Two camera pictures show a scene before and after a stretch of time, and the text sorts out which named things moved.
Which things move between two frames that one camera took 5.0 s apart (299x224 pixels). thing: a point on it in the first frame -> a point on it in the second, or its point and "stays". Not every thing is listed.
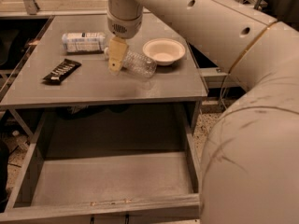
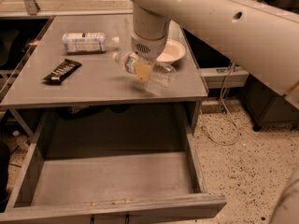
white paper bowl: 163,50 stays
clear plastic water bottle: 137,63 -> 159,79
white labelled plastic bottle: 83,42 stays
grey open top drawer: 134,161 stays
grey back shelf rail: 53,0 stays
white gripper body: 125,27 -> 149,48
